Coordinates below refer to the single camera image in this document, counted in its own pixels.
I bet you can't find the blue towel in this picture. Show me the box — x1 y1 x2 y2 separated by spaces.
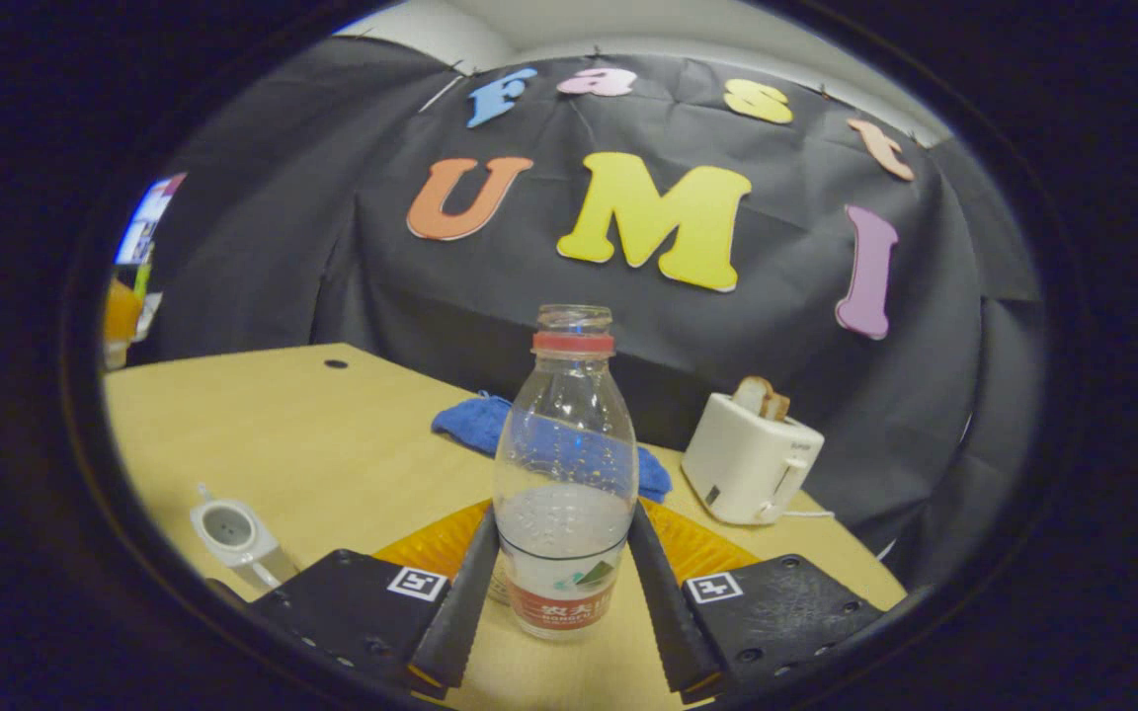
432 393 674 504

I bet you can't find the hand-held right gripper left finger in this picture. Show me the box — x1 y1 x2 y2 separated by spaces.
251 500 501 698

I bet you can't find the white toaster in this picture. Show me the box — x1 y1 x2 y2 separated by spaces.
681 393 825 526

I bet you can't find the black backdrop cloth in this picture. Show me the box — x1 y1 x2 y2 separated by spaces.
149 38 1044 593

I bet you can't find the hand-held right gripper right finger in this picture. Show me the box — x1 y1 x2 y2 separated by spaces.
626 501 889 704

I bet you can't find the computer monitor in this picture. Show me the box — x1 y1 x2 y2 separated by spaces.
115 173 188 268

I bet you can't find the clear plastic water bottle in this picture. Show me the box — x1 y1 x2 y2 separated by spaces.
493 304 640 641

